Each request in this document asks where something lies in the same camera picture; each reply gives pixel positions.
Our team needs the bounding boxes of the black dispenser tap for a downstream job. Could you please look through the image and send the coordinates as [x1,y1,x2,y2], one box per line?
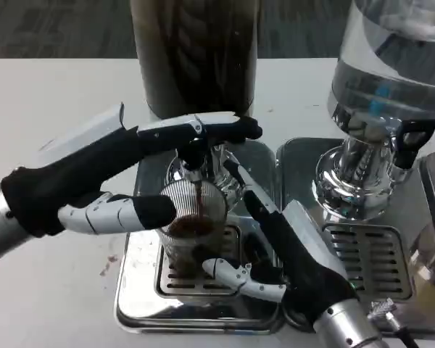
[183,139,207,171]
[394,119,435,170]

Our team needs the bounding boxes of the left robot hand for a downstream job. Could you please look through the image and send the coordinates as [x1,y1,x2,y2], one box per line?
[0,102,264,239]

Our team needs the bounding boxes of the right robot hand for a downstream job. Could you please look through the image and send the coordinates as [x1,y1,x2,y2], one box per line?
[202,159,360,323]

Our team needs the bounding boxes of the dark drink dispenser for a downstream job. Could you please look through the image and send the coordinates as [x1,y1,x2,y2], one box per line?
[115,0,282,334]

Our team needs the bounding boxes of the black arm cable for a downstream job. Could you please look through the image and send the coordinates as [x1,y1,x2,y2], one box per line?
[368,299,421,348]

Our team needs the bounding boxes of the clear ribbed glass cup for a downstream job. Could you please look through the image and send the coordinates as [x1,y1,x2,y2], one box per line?
[158,180,228,278]

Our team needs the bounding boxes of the clear water dispenser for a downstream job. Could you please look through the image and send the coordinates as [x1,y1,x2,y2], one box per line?
[275,0,435,333]

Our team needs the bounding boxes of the steel drip tray grid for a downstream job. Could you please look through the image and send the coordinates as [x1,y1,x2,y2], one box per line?
[322,223,414,302]
[155,224,240,297]

